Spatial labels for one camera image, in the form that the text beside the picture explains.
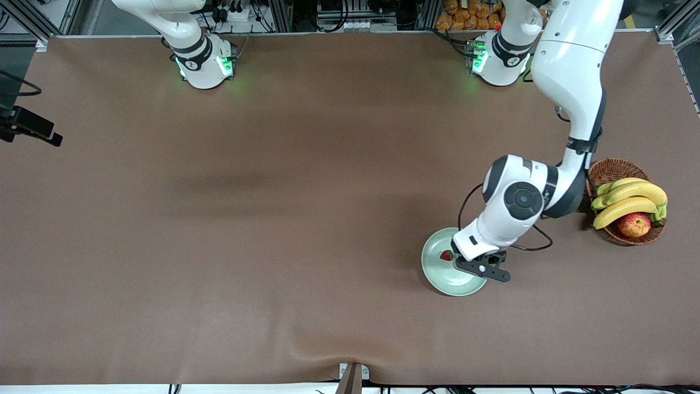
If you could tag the white power strip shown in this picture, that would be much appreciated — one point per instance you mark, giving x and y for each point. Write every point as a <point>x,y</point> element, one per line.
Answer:
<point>238,15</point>

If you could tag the pile of orange bread rolls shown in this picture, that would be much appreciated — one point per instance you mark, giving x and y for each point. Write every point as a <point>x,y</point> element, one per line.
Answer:
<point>470,16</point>

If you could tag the aluminium frame strut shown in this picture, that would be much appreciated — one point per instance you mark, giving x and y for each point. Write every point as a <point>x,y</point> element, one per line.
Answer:
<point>675,19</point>
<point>27,19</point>

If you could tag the yellow banana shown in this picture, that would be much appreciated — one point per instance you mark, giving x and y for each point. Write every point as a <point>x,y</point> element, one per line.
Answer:
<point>640,190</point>
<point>623,182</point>
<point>623,208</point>
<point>599,203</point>

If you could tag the red yellow apple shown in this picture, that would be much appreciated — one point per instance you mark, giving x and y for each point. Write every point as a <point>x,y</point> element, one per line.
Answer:
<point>634,225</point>

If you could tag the camera mount post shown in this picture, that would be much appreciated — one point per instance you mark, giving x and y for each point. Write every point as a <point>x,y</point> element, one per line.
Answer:
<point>351,383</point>

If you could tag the grey perforated side rail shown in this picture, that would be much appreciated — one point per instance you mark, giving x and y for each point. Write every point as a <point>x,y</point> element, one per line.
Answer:
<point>693,60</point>

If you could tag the white terminal strip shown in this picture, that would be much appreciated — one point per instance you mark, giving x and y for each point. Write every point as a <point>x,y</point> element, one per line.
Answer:
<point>366,25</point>

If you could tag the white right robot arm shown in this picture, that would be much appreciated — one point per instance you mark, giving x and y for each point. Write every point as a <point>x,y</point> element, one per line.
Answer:
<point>205,74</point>

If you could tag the aluminium frame post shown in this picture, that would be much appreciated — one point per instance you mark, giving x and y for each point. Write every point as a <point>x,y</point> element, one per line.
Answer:
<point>429,16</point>
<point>281,16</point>

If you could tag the pale green round plate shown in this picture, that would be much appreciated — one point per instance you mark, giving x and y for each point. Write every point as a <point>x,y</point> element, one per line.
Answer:
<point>443,276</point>

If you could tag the brown wicker basket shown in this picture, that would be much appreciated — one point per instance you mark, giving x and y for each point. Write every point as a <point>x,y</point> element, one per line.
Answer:
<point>612,172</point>

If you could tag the red strawberry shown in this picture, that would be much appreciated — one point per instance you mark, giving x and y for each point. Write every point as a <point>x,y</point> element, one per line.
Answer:
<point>447,255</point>

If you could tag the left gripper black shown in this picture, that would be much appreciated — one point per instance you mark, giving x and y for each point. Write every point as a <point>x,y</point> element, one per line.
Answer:
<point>453,247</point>

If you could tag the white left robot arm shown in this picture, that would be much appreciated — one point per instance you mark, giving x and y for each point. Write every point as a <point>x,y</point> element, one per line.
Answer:
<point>569,54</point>

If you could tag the brown table cover mat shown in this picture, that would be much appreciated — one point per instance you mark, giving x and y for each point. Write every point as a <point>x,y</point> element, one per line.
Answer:
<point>273,328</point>

